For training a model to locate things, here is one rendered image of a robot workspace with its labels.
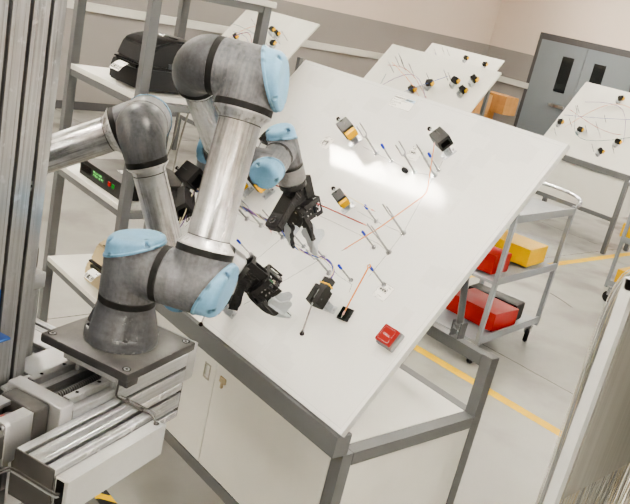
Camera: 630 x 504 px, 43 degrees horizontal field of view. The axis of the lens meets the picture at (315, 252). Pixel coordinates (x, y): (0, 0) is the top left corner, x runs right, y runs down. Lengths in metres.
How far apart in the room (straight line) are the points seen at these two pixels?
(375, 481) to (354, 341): 0.41
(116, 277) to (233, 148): 0.34
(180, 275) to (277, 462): 0.96
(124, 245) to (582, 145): 7.98
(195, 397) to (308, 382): 0.57
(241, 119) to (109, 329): 0.49
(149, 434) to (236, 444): 0.98
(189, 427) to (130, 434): 1.18
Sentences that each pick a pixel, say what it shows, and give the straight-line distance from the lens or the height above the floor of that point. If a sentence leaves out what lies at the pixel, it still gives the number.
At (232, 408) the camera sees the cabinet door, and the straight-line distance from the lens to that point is 2.50.
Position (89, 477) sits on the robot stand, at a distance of 1.46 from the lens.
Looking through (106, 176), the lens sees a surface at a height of 1.12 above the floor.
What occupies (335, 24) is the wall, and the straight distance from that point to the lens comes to 12.41.
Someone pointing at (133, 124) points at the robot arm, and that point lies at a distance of 1.81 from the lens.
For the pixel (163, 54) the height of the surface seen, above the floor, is 1.60.
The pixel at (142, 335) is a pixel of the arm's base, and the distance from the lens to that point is 1.63.
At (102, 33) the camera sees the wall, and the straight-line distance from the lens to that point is 10.17.
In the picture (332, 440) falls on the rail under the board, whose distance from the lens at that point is 2.10.
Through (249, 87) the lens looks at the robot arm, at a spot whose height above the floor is 1.72.
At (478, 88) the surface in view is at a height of 1.49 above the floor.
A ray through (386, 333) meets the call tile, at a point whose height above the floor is 1.11.
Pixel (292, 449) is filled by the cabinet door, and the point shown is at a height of 0.70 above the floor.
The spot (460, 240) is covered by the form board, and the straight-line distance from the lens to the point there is 2.24.
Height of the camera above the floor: 1.90
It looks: 18 degrees down
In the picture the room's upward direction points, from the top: 13 degrees clockwise
